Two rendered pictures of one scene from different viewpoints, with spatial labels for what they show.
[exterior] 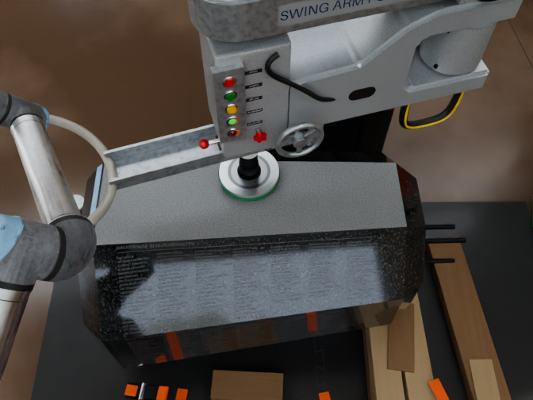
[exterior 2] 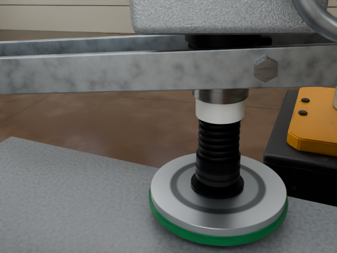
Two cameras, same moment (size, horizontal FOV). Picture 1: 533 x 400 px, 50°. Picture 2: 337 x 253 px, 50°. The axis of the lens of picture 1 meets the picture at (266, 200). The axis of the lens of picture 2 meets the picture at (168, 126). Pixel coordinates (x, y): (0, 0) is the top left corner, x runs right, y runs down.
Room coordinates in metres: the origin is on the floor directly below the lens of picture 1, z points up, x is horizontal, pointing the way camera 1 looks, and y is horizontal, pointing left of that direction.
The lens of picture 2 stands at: (0.67, -0.07, 1.24)
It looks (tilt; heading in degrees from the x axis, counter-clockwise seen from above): 25 degrees down; 24
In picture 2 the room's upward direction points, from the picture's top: 2 degrees counter-clockwise
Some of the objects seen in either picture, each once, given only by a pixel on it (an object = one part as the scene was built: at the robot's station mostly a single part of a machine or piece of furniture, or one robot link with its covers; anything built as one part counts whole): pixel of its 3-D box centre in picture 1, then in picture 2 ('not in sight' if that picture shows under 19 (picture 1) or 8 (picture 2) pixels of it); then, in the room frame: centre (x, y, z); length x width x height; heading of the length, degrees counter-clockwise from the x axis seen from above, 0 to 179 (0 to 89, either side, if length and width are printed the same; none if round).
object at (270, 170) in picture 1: (249, 171); (216, 186); (1.14, 0.06, 0.91); 0.21 x 0.21 x 0.01
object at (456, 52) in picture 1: (457, 31); not in sight; (1.32, -0.57, 1.39); 0.19 x 0.19 x 0.20
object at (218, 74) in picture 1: (230, 105); not in sight; (1.01, 0.10, 1.42); 0.08 x 0.03 x 0.28; 106
